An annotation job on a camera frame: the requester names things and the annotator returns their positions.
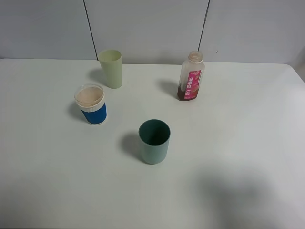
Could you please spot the teal green plastic cup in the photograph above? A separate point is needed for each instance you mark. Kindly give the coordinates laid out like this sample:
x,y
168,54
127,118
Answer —
x,y
154,138

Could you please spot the blue sleeved glass cup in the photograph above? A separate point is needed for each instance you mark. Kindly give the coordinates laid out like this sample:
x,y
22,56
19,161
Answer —
x,y
90,98

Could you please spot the pink label drink bottle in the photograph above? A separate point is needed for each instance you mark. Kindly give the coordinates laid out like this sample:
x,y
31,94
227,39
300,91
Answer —
x,y
190,77

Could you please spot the pale green plastic cup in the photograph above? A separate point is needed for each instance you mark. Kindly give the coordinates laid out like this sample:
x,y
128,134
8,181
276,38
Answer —
x,y
111,63

